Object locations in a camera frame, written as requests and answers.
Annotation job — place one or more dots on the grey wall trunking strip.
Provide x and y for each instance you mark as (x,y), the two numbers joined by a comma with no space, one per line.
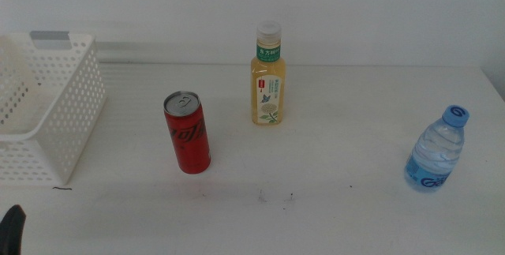
(158,46)

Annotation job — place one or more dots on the white perforated plastic basket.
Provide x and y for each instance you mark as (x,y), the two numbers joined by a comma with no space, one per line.
(75,121)

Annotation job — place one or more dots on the red cola can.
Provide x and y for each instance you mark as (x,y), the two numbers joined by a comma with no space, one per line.
(191,140)

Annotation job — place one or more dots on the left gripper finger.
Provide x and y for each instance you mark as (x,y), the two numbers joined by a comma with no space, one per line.
(12,231)

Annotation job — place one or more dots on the blue capped water bottle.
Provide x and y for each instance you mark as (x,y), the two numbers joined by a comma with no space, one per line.
(436,152)

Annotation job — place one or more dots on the yellow tea bottle green label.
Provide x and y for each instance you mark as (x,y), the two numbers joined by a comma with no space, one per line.
(268,89)

